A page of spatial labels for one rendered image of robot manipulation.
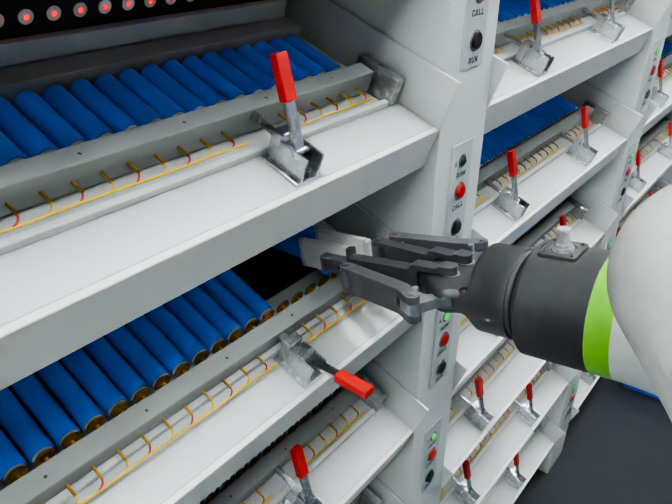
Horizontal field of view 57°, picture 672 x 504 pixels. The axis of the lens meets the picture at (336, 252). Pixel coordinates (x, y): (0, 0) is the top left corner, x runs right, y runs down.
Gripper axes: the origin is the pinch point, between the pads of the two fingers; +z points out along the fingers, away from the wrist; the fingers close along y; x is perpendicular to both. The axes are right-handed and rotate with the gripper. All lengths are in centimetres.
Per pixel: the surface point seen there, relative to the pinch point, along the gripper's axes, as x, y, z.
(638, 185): 27, -103, 0
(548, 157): 6, -55, 1
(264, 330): 3.5, 10.5, 0.3
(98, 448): 3.8, 27.9, -0.3
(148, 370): 2.5, 20.9, 3.1
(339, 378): 6.5, 9.7, -7.5
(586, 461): 99, -89, 4
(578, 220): 25, -76, 3
